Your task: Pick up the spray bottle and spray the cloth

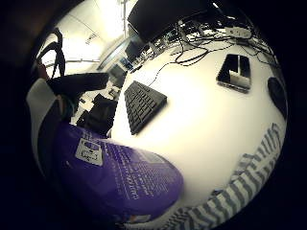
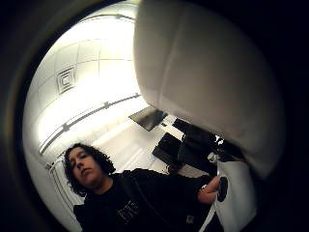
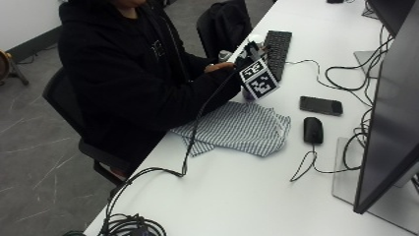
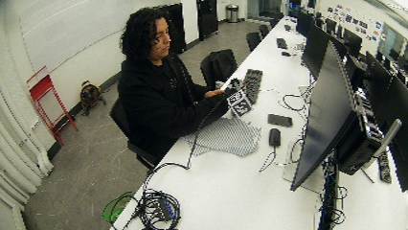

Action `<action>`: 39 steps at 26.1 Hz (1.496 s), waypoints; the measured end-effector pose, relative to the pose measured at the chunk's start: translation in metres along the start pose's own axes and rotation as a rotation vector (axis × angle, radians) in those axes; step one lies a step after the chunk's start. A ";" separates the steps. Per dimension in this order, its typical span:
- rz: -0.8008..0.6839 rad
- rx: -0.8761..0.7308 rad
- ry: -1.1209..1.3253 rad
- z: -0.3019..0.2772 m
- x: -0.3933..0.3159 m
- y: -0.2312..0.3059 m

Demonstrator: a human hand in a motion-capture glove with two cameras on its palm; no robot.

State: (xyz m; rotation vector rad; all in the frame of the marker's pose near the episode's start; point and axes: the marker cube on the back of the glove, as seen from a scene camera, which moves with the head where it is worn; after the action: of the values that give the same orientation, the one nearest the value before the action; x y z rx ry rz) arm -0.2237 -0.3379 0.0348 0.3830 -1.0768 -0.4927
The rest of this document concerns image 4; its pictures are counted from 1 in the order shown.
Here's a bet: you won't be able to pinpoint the white marker cube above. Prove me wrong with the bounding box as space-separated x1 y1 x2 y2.
225 90 253 118

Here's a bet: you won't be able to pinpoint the black chair with jacket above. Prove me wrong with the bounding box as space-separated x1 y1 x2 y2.
199 48 237 90

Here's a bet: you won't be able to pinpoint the checkered grey cloth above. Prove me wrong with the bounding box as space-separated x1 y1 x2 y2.
182 117 263 158

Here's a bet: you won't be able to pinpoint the person in black hoodie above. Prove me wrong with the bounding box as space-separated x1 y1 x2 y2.
115 7 233 162

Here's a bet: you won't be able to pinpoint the flat black rectangular device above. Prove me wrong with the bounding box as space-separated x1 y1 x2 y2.
267 113 294 128

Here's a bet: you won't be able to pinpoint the small black keyboard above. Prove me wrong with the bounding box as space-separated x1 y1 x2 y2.
275 37 289 50

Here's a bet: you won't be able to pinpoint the black computer mouse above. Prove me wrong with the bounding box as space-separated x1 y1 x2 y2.
267 127 283 148

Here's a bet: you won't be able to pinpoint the narrow black cabinet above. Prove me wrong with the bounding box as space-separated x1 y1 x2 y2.
195 0 219 41

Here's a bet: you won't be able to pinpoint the steel trash can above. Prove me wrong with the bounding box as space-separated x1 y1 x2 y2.
224 3 239 24

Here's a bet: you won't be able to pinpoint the large black monitor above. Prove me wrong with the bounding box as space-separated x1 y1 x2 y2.
289 41 361 192

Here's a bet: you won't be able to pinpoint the brown backpack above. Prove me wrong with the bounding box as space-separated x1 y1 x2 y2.
78 80 107 117

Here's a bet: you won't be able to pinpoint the black computer box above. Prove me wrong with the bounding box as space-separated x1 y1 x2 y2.
336 111 384 176

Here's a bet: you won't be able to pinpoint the black monitor with dark back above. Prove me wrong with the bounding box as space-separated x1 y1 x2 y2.
361 51 408 193

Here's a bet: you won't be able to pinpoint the red step ladder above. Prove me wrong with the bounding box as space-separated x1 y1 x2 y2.
25 65 79 147

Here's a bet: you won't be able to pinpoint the black power strip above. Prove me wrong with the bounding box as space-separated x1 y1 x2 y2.
376 152 391 185

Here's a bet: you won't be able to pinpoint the green translucent object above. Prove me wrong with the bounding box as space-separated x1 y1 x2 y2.
102 191 138 224

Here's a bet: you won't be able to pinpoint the looped black cable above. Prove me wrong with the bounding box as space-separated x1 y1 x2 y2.
280 92 309 113

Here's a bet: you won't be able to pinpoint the black glove cable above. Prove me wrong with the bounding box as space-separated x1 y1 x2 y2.
140 104 221 193

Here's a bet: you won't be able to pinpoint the mouse cable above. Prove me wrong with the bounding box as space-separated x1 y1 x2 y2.
257 146 279 173

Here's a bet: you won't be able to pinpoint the coiled black cable bundle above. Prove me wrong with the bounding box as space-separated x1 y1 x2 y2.
134 189 183 230

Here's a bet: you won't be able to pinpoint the black cables under monitor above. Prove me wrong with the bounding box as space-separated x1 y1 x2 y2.
317 159 349 230

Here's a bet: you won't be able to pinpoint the white ribbed wall panel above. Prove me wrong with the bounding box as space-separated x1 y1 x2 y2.
0 41 54 230

